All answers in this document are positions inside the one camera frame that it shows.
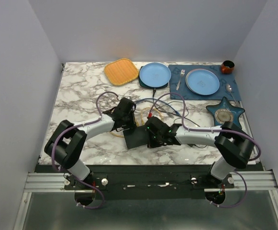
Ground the yellow ethernet cable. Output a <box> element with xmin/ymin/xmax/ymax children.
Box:
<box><xmin>110</xmin><ymin>106</ymin><xmax>165</xmax><ymax>138</ymax></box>

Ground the black network switch box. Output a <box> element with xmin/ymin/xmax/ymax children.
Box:
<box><xmin>123</xmin><ymin>126</ymin><xmax>151</xmax><ymax>150</ymax></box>

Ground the blue ethernet cable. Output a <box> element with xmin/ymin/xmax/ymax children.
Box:
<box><xmin>135</xmin><ymin>97</ymin><xmax>180</xmax><ymax>115</ymax></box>

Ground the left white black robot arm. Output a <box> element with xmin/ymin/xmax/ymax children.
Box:
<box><xmin>44</xmin><ymin>98</ymin><xmax>136</xmax><ymax>189</ymax></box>

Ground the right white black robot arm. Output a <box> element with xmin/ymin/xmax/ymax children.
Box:
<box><xmin>145</xmin><ymin>116</ymin><xmax>261</xmax><ymax>188</ymax></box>

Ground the dark teal coaster under plate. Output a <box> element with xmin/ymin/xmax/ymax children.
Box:
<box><xmin>138</xmin><ymin>79</ymin><xmax>168</xmax><ymax>90</ymax></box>

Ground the orange woven square mat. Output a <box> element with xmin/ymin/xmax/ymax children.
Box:
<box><xmin>104</xmin><ymin>58</ymin><xmax>139</xmax><ymax>86</ymax></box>

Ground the light blue plate left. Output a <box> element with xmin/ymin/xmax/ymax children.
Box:
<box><xmin>139</xmin><ymin>62</ymin><xmax>171</xmax><ymax>88</ymax></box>

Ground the light blue plate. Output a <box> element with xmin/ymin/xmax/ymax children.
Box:
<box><xmin>139</xmin><ymin>62</ymin><xmax>171</xmax><ymax>88</ymax></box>
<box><xmin>185</xmin><ymin>69</ymin><xmax>220</xmax><ymax>96</ymax></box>

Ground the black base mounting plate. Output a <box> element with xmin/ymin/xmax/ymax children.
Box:
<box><xmin>35</xmin><ymin>163</ymin><xmax>263</xmax><ymax>205</ymax></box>

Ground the silver fork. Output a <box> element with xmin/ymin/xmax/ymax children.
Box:
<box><xmin>176</xmin><ymin>69</ymin><xmax>185</xmax><ymax>91</ymax></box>

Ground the blue star shaped dish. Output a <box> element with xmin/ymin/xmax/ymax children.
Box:
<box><xmin>206</xmin><ymin>97</ymin><xmax>245</xmax><ymax>128</ymax></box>

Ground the light blue plate right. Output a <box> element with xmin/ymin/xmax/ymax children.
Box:
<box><xmin>185</xmin><ymin>69</ymin><xmax>220</xmax><ymax>96</ymax></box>

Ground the silver spoon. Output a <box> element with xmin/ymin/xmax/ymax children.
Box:
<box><xmin>225</xmin><ymin>84</ymin><xmax>237</xmax><ymax>105</ymax></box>

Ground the dark blue placemat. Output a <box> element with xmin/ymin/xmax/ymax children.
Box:
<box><xmin>168</xmin><ymin>64</ymin><xmax>241</xmax><ymax>101</ymax></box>

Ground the red brown lacquer cup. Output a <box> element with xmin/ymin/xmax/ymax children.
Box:
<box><xmin>221</xmin><ymin>60</ymin><xmax>235</xmax><ymax>74</ymax></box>

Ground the black power cord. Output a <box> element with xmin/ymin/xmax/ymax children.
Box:
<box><xmin>152</xmin><ymin>87</ymin><xmax>209</xmax><ymax>149</ymax></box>

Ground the aluminium rail frame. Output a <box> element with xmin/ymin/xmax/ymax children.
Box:
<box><xmin>14</xmin><ymin>171</ymin><xmax>278</xmax><ymax>230</ymax></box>

